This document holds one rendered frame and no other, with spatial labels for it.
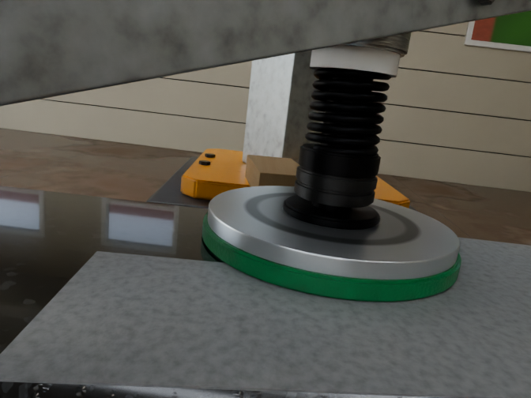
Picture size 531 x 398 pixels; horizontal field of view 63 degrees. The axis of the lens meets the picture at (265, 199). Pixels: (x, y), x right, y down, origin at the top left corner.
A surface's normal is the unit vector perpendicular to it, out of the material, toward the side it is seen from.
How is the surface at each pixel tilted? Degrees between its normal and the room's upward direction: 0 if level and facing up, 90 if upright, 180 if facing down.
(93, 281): 0
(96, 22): 90
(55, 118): 90
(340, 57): 90
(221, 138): 90
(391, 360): 0
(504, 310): 0
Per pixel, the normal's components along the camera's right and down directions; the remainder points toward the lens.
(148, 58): 0.55, 0.26
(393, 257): 0.11, -0.96
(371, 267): 0.15, 0.26
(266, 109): -0.85, 0.03
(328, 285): -0.11, 0.23
